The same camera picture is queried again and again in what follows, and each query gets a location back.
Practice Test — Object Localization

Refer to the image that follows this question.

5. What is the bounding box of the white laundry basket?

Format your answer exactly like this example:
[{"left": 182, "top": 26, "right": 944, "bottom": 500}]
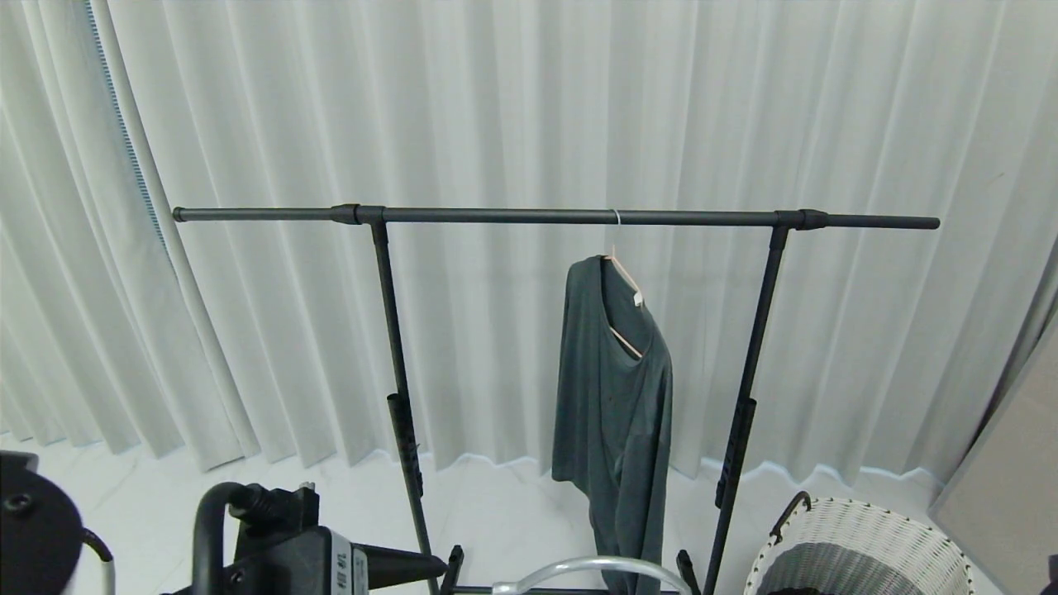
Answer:
[{"left": 744, "top": 492, "right": 978, "bottom": 595}]

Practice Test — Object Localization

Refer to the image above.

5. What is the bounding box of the dark grey sleeveless top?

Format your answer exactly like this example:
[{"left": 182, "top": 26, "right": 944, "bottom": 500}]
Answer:
[{"left": 552, "top": 255, "right": 674, "bottom": 595}]

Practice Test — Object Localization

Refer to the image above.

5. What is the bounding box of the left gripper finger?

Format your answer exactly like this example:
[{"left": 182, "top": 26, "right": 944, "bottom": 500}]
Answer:
[{"left": 351, "top": 541, "right": 449, "bottom": 590}]

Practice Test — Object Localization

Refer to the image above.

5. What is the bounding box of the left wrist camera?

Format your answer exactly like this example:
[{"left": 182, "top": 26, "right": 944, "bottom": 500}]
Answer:
[{"left": 165, "top": 483, "right": 370, "bottom": 595}]

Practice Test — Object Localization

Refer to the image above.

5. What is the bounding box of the black clothes rack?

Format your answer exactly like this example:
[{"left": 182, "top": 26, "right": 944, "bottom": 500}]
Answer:
[{"left": 172, "top": 204, "right": 941, "bottom": 595}]

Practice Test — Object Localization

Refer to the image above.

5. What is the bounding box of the pink clothes hanger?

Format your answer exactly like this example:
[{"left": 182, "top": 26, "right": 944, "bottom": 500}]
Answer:
[
  {"left": 602, "top": 208, "right": 646, "bottom": 360},
  {"left": 492, "top": 556, "right": 695, "bottom": 595}
]

